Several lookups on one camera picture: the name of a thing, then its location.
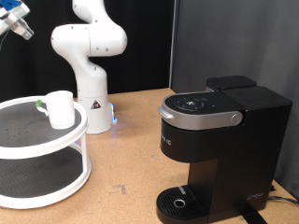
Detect white mug with green tape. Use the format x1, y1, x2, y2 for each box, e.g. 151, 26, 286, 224
35, 90, 77, 131

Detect white two-tier turntable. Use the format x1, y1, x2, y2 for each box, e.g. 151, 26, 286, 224
0, 94, 93, 210

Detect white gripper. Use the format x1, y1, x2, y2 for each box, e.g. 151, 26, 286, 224
0, 3, 35, 41

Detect black backdrop curtain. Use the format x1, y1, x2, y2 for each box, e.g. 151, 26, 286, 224
0, 0, 176, 103

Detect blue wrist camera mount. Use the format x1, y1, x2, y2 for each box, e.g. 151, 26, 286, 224
0, 0, 23, 11

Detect grey partition panel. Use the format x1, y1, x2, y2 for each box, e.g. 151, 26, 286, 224
169, 0, 299, 200

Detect black Keurig coffee machine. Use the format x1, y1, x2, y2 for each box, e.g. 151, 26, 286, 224
155, 75, 293, 224

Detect black tape strip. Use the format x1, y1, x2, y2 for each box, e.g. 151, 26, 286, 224
237, 203, 269, 224

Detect braided machine power cable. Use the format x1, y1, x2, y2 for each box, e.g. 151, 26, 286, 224
267, 185, 299, 206

